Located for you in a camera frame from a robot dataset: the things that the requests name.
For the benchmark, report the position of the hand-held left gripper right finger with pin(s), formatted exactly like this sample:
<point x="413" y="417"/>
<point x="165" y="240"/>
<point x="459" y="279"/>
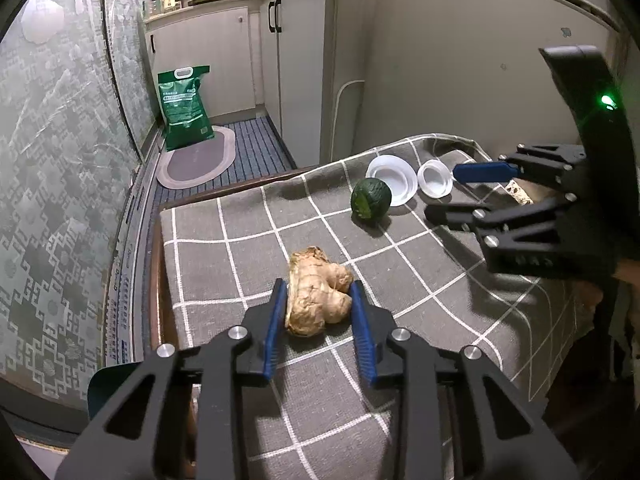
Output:
<point x="362" y="330"/>

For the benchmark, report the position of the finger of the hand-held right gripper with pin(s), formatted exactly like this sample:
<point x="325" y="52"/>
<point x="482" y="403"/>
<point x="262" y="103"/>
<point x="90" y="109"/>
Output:
<point x="465" y="215"/>
<point x="482" y="172"/>

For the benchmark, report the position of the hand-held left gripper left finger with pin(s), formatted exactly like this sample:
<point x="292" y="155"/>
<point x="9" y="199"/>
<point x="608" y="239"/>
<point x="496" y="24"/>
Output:
<point x="275" y="330"/>

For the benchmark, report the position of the ginger root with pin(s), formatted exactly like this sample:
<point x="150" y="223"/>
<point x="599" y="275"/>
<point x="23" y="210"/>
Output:
<point x="315" y="295"/>

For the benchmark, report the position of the dark teal trash bin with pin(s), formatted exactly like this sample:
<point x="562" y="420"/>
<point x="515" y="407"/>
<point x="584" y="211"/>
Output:
<point x="107" y="385"/>

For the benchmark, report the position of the white bowl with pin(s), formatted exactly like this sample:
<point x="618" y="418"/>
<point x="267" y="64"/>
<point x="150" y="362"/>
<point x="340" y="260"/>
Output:
<point x="435" y="178"/>

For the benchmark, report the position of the grey checked tablecloth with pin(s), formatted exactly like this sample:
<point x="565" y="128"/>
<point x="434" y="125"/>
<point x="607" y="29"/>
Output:
<point x="425" y="285"/>

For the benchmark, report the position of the dark green avocado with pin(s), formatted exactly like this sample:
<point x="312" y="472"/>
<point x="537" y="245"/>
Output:
<point x="372" y="200"/>

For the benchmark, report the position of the beige refrigerator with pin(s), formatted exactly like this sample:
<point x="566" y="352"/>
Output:
<point x="450" y="60"/>

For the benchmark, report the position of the grey oval floor mat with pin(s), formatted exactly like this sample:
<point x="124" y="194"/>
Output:
<point x="195" y="162"/>

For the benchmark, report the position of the green rice bag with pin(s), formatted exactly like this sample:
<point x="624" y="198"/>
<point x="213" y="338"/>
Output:
<point x="185" y="115"/>

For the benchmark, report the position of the patterned glass sliding door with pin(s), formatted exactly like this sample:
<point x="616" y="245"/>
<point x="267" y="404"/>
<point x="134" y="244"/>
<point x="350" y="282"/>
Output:
<point x="50" y="185"/>
<point x="127" y="60"/>

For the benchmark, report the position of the white base cabinet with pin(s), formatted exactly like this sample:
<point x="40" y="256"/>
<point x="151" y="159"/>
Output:
<point x="210" y="45"/>

